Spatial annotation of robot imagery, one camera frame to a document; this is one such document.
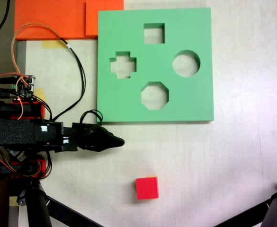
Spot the flat orange block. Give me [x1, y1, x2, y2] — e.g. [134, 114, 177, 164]
[14, 0, 125, 40]

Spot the red printed base mount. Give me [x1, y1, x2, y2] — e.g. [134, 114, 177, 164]
[10, 158, 46, 178]
[11, 101, 46, 120]

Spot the circuit board with green terminal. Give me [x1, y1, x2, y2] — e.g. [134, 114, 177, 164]
[10, 75, 36, 102]

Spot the green shape-hole board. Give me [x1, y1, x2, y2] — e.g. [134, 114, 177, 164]
[96, 7, 214, 123]

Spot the wide yellow tape piece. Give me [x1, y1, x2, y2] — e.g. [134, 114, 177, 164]
[42, 40, 66, 49]

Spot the red square block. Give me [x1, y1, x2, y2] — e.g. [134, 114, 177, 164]
[135, 176, 160, 201]

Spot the small black circuit board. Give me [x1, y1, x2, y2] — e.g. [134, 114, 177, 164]
[9, 150, 27, 163]

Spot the orange wire loop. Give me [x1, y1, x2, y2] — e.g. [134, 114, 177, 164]
[11, 23, 69, 79]

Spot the thin black wire pair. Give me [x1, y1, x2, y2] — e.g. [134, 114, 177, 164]
[52, 37, 86, 121]

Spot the thin black tripod strut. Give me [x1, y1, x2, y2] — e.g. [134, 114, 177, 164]
[45, 195, 104, 227]
[214, 198, 271, 227]

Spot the black gripper motor wire loop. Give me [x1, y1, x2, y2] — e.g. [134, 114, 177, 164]
[80, 109, 104, 130]

